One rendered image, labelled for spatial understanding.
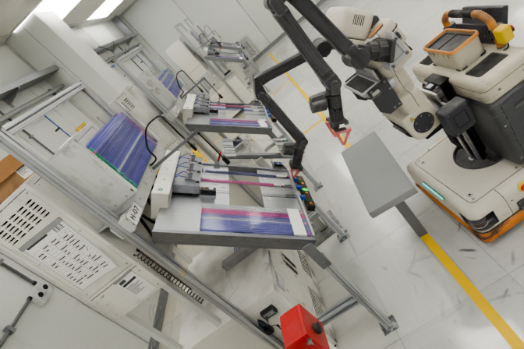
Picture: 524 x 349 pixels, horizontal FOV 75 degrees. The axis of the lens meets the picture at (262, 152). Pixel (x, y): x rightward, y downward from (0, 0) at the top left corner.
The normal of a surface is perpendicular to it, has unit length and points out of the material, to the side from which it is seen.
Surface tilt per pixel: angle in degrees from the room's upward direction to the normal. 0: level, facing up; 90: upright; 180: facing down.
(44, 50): 90
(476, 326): 0
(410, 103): 90
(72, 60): 90
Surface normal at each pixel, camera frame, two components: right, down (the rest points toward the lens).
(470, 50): 0.18, 0.40
